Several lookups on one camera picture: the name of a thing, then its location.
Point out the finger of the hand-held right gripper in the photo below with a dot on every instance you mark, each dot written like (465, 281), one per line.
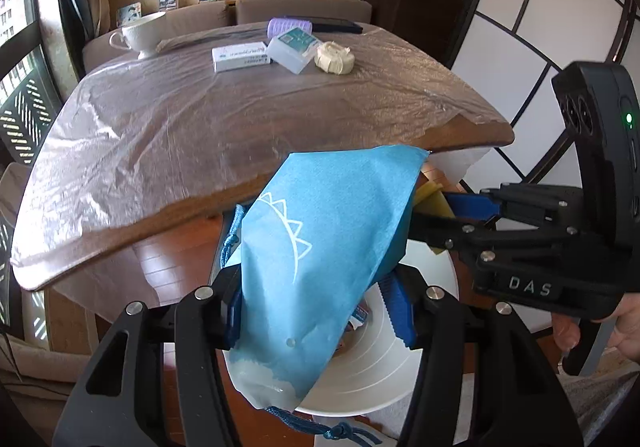
(435, 227)
(470, 206)

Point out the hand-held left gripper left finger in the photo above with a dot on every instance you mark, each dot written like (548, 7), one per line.
(231, 327)

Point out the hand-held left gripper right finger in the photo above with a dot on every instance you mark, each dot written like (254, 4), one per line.
(400, 312)

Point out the yellow packet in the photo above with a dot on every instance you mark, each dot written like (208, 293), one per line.
(432, 202)

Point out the white round bin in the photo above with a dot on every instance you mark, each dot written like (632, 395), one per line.
(390, 377)

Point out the beige tape roll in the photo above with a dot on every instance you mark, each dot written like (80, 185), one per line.
(334, 59)

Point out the translucent plastic box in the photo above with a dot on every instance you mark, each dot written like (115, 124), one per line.
(295, 52)

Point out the purple hair roller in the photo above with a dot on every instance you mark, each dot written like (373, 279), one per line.
(280, 27)

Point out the white barcode box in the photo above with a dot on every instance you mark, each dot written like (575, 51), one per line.
(240, 57)

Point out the person's right hand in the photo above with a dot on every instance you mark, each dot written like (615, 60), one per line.
(630, 327)

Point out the beige cushion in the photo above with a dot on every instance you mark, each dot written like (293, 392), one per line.
(40, 362)

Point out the dark wooden cabinet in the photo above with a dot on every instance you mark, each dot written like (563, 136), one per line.
(415, 2)

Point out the black remote control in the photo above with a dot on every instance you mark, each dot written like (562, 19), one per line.
(340, 25)

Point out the white embossed cup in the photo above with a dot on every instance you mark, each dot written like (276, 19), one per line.
(145, 34)

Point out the dark-framed window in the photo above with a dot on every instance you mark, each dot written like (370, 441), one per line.
(25, 102)

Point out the photo with rounded corners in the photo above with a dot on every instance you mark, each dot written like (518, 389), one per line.
(128, 14)

